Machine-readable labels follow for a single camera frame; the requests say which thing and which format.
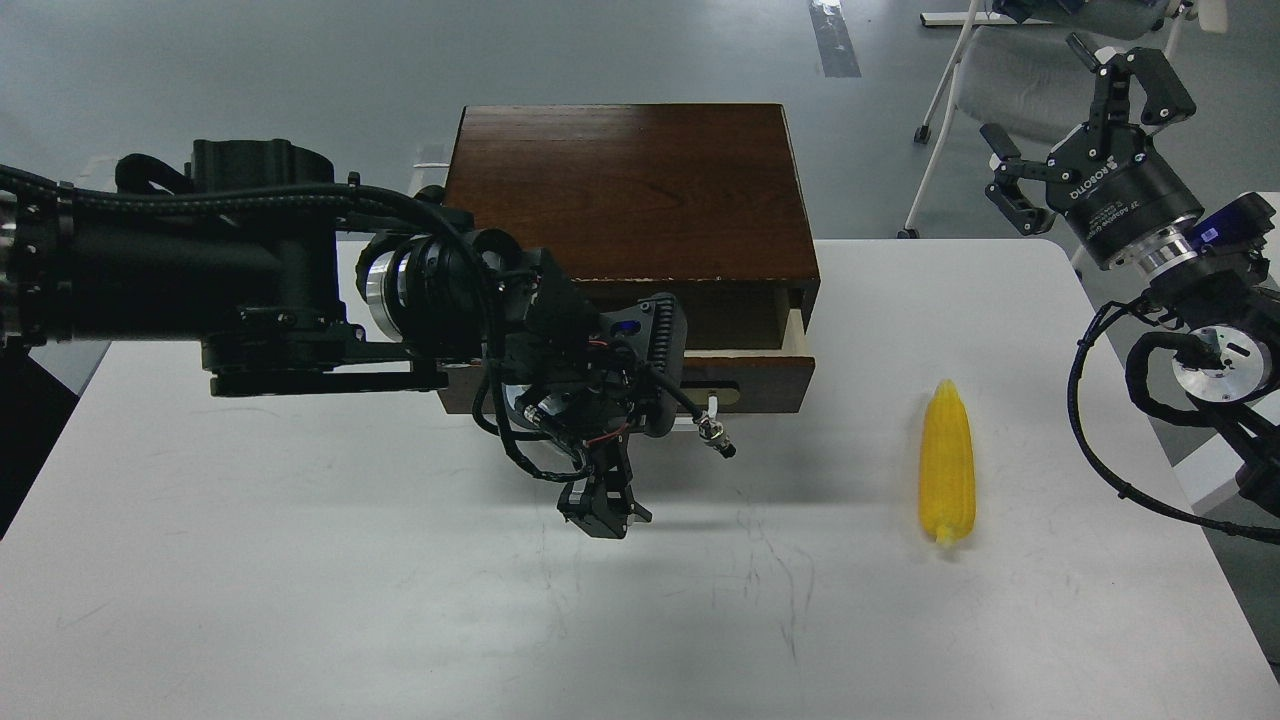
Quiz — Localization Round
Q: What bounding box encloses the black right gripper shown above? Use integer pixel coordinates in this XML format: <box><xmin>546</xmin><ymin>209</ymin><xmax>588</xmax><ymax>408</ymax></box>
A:
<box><xmin>980</xmin><ymin>32</ymin><xmax>1206</xmax><ymax>272</ymax></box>

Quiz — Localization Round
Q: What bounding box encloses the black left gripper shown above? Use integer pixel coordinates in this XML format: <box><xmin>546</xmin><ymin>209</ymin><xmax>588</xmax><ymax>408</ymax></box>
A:
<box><xmin>399</xmin><ymin>231</ymin><xmax>687</xmax><ymax>541</ymax></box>

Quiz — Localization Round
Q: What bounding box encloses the wooden drawer with white handle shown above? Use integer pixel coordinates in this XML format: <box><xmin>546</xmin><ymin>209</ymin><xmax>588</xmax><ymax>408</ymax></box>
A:
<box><xmin>436</xmin><ymin>307</ymin><xmax>817</xmax><ymax>416</ymax></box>

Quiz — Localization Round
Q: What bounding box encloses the yellow corn cob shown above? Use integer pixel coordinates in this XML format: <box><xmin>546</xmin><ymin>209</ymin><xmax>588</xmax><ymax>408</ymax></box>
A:
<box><xmin>918</xmin><ymin>379</ymin><xmax>977</xmax><ymax>547</ymax></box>

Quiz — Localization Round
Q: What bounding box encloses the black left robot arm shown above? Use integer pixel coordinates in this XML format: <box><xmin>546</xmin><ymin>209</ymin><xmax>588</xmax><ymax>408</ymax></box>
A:
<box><xmin>3</xmin><ymin>138</ymin><xmax>733</xmax><ymax>539</ymax></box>

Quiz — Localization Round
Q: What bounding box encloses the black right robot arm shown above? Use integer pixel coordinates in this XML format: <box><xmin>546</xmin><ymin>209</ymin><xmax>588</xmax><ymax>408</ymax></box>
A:
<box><xmin>980</xmin><ymin>35</ymin><xmax>1279</xmax><ymax>514</ymax></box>

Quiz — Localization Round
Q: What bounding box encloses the dark wooden drawer cabinet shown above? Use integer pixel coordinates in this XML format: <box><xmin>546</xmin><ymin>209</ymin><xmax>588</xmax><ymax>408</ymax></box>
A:
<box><xmin>445</xmin><ymin>102</ymin><xmax>820</xmax><ymax>350</ymax></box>

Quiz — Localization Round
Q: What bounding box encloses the grey office chair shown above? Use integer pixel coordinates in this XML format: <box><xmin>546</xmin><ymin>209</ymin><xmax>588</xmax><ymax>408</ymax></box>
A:
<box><xmin>899</xmin><ymin>1</ymin><xmax>1228</xmax><ymax>238</ymax></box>

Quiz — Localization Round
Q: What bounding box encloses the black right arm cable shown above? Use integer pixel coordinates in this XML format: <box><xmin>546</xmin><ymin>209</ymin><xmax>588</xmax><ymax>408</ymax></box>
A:
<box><xmin>1066</xmin><ymin>300</ymin><xmax>1280</xmax><ymax>546</ymax></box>

